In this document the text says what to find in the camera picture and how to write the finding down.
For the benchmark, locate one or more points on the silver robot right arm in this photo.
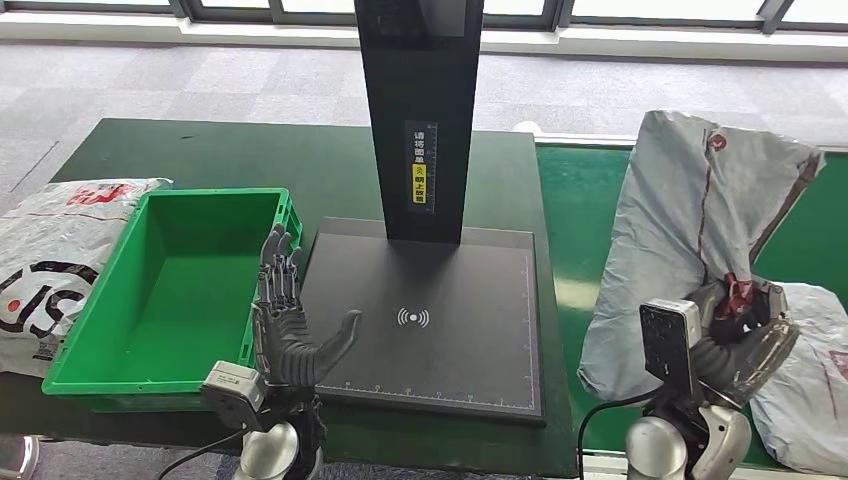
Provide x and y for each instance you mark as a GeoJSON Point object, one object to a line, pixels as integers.
{"type": "Point", "coordinates": [656, 450]}

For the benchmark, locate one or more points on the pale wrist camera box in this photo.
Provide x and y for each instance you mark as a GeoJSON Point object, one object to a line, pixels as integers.
{"type": "Point", "coordinates": [232, 387]}
{"type": "Point", "coordinates": [666, 344]}

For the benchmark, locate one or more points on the black inbound scanner machine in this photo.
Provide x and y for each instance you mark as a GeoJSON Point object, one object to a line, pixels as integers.
{"type": "Point", "coordinates": [437, 285]}

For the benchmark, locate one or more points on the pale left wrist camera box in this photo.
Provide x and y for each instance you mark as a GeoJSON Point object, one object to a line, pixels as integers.
{"type": "Point", "coordinates": [232, 387]}

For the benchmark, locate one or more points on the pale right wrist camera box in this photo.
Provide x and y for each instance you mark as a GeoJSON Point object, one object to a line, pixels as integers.
{"type": "Point", "coordinates": [666, 344]}

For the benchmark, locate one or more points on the green plastic crate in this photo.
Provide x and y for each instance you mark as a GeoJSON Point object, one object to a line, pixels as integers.
{"type": "Point", "coordinates": [185, 298]}

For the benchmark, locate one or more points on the small white round object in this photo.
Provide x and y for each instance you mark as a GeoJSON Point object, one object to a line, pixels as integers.
{"type": "Point", "coordinates": [526, 126]}

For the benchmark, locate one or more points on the grey parcel bag red print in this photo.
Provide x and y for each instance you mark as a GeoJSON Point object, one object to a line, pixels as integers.
{"type": "Point", "coordinates": [676, 218]}
{"type": "Point", "coordinates": [808, 397]}

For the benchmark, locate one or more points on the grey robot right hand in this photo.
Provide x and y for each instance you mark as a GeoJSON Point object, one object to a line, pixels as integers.
{"type": "Point", "coordinates": [755, 358]}

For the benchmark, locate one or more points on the large white printed parcel bag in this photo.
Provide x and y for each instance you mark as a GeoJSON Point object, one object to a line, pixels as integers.
{"type": "Point", "coordinates": [53, 252]}

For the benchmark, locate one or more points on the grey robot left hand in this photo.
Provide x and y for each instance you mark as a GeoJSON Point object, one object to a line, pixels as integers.
{"type": "Point", "coordinates": [285, 344]}

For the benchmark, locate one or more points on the green conveyor belt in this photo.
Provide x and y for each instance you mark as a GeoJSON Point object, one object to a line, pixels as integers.
{"type": "Point", "coordinates": [576, 199]}

